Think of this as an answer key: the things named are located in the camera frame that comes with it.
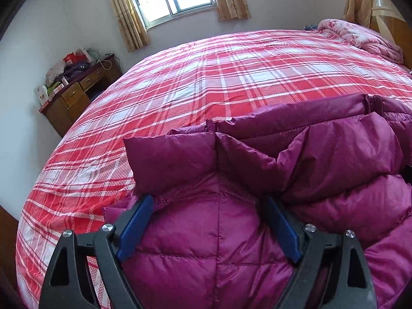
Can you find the pink folded quilt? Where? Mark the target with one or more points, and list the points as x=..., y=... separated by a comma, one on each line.
x=364, y=38

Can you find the brown wooden desk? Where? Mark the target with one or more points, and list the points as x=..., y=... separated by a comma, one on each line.
x=69, y=102

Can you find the side beige curtain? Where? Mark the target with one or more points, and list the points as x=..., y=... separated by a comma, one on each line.
x=358, y=12

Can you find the magenta puffer jacket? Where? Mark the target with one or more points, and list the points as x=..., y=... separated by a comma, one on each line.
x=225, y=193

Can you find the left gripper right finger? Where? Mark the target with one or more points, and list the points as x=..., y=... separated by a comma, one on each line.
x=330, y=270

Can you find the left beige curtain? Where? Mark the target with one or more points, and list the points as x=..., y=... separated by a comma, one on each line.
x=130, y=24

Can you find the red plaid bed sheet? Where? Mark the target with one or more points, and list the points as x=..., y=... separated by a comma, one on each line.
x=215, y=78

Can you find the wooden bed headboard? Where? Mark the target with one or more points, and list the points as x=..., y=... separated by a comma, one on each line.
x=387, y=20

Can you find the white carton on desk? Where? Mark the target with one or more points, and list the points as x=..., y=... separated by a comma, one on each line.
x=41, y=94

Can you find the clothes pile on desk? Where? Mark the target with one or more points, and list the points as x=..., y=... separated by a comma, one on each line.
x=72, y=65

